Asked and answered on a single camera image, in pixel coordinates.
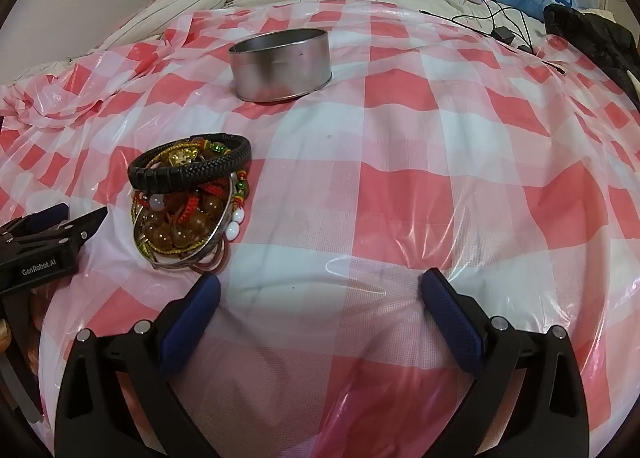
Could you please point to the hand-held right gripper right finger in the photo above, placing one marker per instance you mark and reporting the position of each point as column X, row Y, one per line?
column 450, row 318

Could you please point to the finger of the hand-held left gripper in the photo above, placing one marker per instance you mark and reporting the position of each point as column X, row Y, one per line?
column 85, row 225
column 54, row 212

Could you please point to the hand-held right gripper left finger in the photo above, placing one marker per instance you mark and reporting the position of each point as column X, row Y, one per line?
column 192, row 323

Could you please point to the silver bangle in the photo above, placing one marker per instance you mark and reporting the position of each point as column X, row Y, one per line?
column 218, row 229

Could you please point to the round metal tin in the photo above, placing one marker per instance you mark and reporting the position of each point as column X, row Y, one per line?
column 280, row 73

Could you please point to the red checkered plastic tablecloth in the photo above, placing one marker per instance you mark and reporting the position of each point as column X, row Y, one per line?
column 375, row 188

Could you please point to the black power adapter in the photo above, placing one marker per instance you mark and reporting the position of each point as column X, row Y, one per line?
column 502, row 34

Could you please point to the black jacket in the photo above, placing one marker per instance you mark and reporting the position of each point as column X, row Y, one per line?
column 590, row 33

